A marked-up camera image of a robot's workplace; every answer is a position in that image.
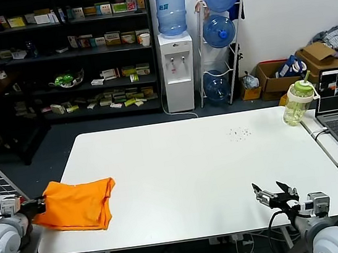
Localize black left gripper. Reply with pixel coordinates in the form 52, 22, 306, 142
19, 195, 49, 218

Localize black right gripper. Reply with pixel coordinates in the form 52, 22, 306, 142
251, 177, 303, 219

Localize orange t-shirt white print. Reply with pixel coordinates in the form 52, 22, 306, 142
27, 173, 122, 240

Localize white power strip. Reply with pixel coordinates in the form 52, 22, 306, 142
208, 232, 255, 249

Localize green lid drinking bottle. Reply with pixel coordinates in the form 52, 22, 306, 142
277, 68, 324, 129

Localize small yellow box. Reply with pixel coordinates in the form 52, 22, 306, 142
240, 85, 263, 102

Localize open cardboard box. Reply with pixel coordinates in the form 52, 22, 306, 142
253, 56, 305, 103

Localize grey plastic bag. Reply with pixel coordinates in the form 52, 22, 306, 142
240, 69, 260, 90

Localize bowl of green fruit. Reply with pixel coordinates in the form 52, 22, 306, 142
47, 67, 86, 92

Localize blue white bag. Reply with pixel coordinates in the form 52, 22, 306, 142
273, 52, 310, 80

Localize white water dispenser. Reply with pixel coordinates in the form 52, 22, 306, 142
156, 29, 201, 114

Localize white red medicine box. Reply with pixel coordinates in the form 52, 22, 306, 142
101, 67, 119, 81

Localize large cardboard box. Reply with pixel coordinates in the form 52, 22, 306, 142
294, 38, 338, 85

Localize black shelf unit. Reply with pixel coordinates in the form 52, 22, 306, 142
0, 0, 164, 134

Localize yellow white medicine box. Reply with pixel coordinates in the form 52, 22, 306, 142
104, 30, 122, 46

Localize plain white box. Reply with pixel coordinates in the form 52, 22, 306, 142
33, 12, 51, 25

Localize orange white medicine box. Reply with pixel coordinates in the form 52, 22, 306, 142
119, 30, 137, 45

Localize dark blue hanging cloth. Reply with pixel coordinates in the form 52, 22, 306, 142
226, 0, 247, 22

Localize white paper cup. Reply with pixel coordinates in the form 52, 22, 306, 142
139, 32, 151, 48

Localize teal white medicine box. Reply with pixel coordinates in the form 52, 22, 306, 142
94, 1, 112, 16

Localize green white medicine box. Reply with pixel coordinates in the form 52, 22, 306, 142
111, 1, 128, 14

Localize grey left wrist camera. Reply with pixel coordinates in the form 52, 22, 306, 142
0, 195, 24, 217

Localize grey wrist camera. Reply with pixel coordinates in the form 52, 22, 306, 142
0, 195, 24, 217
305, 191, 331, 218

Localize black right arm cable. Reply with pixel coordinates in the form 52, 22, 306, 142
266, 208, 298, 253

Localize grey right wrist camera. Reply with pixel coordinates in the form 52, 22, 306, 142
305, 191, 331, 218

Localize white laptop cable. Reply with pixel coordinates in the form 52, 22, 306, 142
310, 126, 330, 141

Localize white wire jug rack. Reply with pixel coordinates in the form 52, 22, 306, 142
187, 0, 257, 109

